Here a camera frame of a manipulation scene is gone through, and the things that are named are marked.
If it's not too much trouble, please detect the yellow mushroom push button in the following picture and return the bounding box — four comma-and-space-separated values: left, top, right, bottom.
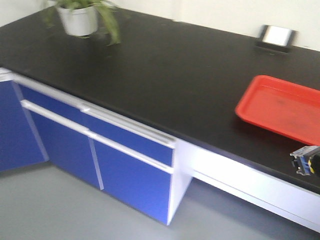
289, 145, 320, 177

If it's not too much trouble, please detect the white plant pot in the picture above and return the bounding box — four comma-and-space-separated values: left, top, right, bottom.
56, 6, 98, 37

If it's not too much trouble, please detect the red plastic tray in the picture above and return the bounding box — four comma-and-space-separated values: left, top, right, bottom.
234, 75, 320, 146

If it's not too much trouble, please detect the blue white lab bench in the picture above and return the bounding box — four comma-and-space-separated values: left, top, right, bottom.
0, 10, 320, 231

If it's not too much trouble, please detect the black white power socket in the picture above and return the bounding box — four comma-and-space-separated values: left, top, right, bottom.
255, 24, 298, 54

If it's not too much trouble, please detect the green plant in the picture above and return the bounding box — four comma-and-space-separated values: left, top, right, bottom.
40, 0, 121, 45

